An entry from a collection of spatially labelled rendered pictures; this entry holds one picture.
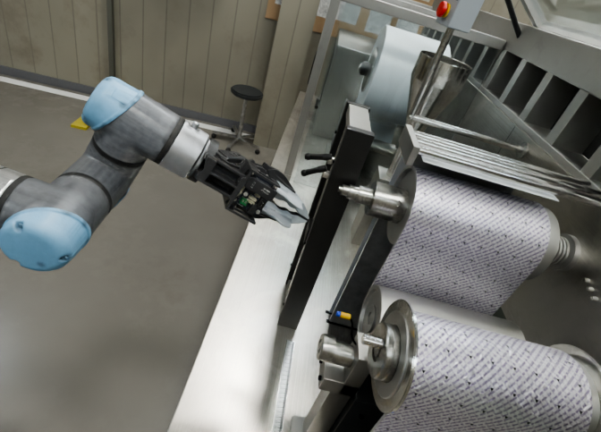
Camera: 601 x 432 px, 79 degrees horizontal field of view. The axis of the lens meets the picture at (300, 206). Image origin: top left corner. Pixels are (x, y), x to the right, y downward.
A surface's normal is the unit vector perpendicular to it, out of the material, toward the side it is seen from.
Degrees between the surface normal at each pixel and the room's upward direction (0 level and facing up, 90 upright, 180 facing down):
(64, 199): 17
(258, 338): 0
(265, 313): 0
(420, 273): 92
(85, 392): 0
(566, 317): 90
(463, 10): 90
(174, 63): 90
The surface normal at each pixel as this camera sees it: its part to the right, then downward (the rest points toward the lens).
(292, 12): 0.01, 0.58
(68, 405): 0.25, -0.79
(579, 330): -0.96, -0.27
